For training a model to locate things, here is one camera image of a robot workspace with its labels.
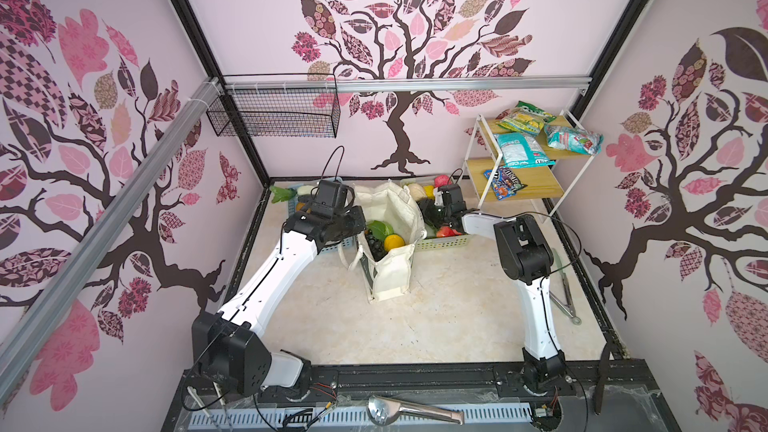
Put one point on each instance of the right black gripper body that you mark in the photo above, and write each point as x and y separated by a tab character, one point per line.
442	215

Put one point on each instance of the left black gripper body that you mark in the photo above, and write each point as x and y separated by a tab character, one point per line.
337	214

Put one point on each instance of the cream canvas grocery bag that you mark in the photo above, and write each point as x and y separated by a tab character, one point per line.
390	277

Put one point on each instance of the green cabbage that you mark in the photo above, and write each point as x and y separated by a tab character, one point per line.
380	229

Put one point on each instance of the orange fruit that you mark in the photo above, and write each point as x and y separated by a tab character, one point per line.
393	241

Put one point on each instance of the dark grape bunch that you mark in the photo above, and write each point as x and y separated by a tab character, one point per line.
376	247

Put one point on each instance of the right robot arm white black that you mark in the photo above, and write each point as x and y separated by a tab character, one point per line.
527	259

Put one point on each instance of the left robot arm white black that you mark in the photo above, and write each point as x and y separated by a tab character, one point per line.
227	344

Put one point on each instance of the M&M candy bag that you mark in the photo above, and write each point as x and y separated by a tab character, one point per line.
504	183

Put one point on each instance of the yellow green snack bag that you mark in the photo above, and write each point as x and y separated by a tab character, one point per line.
525	118

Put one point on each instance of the white teal red snack bag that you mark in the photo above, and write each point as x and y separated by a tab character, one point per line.
574	140

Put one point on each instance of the red apple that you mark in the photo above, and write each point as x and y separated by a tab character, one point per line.
446	231

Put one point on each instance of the green plastic fruit basket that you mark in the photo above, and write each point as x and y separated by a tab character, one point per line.
432	241

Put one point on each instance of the pink dragon fruit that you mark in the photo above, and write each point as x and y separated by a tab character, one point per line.
442	180

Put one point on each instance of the blue plastic vegetable basket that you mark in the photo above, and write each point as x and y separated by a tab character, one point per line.
324	231

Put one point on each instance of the beige cauliflower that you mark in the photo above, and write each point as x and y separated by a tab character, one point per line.
417	191

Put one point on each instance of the green lettuce leaf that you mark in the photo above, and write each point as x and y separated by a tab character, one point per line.
280	194

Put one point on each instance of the white wire wooden shelf rack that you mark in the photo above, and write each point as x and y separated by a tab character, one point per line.
495	152

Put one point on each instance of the black wire wall basket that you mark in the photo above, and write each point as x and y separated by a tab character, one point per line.
293	105

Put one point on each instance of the green handled floor tongs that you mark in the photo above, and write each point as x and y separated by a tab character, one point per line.
564	303

